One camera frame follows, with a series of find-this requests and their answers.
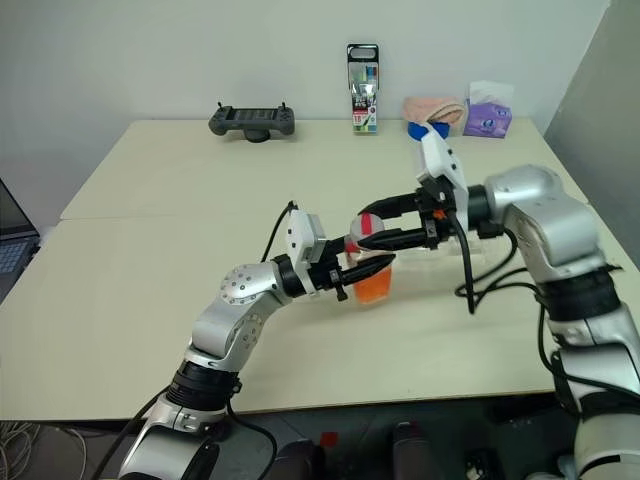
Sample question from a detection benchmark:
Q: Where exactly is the white cable bundle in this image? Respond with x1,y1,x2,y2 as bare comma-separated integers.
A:
0,419,89,480

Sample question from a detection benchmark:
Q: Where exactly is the marker pen pack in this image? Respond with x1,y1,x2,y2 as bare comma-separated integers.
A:
345,43,381,135

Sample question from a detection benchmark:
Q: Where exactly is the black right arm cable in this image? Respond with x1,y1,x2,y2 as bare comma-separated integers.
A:
449,208,586,416

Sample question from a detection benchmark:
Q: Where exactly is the dark grey handheld remote controller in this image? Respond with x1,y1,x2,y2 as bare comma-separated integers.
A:
208,102,297,145

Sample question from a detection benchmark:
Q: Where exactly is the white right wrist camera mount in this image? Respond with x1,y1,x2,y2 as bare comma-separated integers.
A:
413,124,470,232

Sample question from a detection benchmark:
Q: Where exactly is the purple tissue pack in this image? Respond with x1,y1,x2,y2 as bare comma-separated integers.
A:
462,79,515,139

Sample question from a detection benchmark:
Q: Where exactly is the pink towel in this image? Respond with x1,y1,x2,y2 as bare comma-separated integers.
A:
403,96,469,126

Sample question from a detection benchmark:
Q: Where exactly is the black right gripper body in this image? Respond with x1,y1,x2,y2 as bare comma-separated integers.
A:
413,180,459,252

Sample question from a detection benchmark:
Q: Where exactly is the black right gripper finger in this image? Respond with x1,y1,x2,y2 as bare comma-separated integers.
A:
355,225,430,253
366,192,422,221

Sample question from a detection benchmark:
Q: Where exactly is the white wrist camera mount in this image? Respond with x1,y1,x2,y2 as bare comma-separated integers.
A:
413,124,470,232
285,209,327,265

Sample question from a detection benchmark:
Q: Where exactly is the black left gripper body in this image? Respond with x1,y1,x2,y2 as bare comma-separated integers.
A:
305,239,350,304

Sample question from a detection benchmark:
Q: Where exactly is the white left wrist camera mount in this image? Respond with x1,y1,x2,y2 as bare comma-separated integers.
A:
285,209,327,265

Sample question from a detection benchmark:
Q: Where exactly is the dark laptop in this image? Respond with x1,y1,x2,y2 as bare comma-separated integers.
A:
0,177,41,277

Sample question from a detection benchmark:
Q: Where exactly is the dark rounded shape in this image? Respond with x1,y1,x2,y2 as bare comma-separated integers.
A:
274,439,329,480

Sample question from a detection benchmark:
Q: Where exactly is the blue bowl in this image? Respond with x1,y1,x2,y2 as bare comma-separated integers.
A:
407,119,451,143

